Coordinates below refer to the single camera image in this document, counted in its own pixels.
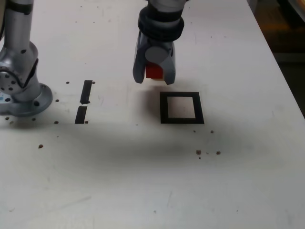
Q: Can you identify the black tape square outline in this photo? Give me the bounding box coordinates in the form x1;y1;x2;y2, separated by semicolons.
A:
159;92;205;125

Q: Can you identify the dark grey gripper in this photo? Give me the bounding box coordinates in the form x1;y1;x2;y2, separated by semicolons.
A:
132;32;178;85

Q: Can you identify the red cube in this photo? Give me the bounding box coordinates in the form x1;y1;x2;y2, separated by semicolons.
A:
145;62;164;79

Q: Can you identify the black tape strip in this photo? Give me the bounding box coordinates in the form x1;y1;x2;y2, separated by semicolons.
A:
74;80;93;125

